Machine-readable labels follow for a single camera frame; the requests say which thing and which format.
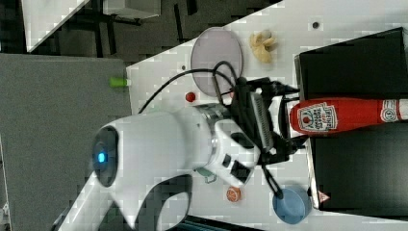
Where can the black toaster oven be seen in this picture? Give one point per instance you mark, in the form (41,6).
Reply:
(363,171)

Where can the red ketchup bottle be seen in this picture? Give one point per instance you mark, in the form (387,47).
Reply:
(321,116)

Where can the green cup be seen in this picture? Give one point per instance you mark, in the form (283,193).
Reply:
(209,177)

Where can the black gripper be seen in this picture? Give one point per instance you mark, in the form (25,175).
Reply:
(249,108)

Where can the green marker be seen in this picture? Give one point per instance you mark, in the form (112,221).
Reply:
(116,82)

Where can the blue bowl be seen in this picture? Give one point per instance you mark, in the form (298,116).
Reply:
(294,206)

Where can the yellow toy banana bunch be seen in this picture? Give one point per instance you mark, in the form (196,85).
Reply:
(260,44)

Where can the small dark red strawberry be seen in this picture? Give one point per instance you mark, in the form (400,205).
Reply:
(190,97)

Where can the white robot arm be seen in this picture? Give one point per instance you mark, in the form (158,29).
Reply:
(144,163)

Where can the round purple plate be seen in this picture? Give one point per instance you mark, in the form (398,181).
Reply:
(211,47)

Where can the toy orange slice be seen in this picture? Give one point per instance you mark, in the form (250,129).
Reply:
(233,194)

